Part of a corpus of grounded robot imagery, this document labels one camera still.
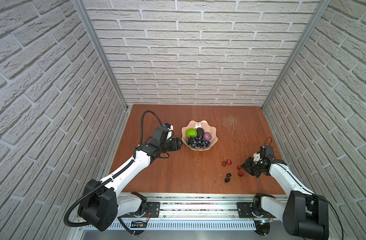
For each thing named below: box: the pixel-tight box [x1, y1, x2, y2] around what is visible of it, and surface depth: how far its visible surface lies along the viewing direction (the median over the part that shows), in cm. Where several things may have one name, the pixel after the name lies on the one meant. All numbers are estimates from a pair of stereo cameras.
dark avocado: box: [196, 127, 204, 138], surface depth 100 cm
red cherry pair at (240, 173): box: [237, 165, 245, 177], surface depth 87 cm
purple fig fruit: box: [203, 132, 212, 142], surface depth 97 cm
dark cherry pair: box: [224, 173, 232, 183], surface depth 85 cm
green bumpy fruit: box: [185, 128, 198, 138], surface depth 97 cm
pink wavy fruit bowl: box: [181, 120, 218, 151], surface depth 99 cm
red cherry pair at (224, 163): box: [222, 159, 232, 167], surface depth 91 cm
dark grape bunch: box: [186, 136, 211, 149], surface depth 94 cm
